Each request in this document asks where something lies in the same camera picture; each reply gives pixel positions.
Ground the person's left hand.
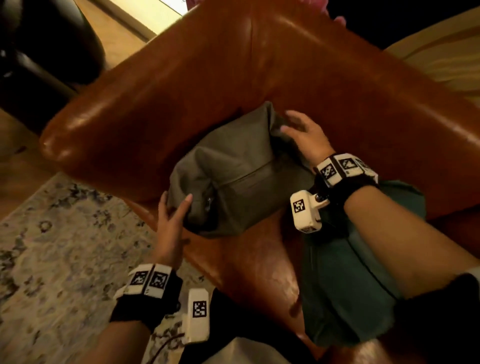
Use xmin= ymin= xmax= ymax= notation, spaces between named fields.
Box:
xmin=151 ymin=191 xmax=194 ymax=269

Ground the person's right hand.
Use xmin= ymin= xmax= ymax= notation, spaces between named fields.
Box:
xmin=280 ymin=109 xmax=336 ymax=169

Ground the grey cushion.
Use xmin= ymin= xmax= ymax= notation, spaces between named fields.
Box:
xmin=166 ymin=101 xmax=316 ymax=239

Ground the brown leather sofa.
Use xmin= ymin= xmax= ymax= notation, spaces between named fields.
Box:
xmin=39 ymin=0 xmax=480 ymax=364

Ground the teal cushion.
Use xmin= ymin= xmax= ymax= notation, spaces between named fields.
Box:
xmin=299 ymin=179 xmax=428 ymax=348

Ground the person's right forearm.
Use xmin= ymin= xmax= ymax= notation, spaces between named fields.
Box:
xmin=343 ymin=185 xmax=480 ymax=301

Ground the person's light shirt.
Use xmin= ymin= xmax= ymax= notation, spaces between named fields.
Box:
xmin=202 ymin=336 xmax=292 ymax=364

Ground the black marker wristband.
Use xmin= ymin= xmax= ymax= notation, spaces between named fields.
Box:
xmin=313 ymin=152 xmax=380 ymax=207
xmin=109 ymin=263 xmax=184 ymax=333

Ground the patterned grey rug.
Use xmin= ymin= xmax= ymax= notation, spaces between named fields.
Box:
xmin=0 ymin=171 xmax=217 ymax=364

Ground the black leather chair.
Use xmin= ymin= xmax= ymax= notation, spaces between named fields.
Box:
xmin=0 ymin=0 xmax=107 ymax=136

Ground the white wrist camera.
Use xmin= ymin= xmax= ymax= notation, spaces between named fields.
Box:
xmin=181 ymin=287 xmax=211 ymax=345
xmin=289 ymin=190 xmax=331 ymax=234

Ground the black cable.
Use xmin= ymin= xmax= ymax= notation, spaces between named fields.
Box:
xmin=145 ymin=332 xmax=185 ymax=364
xmin=346 ymin=239 xmax=399 ymax=301

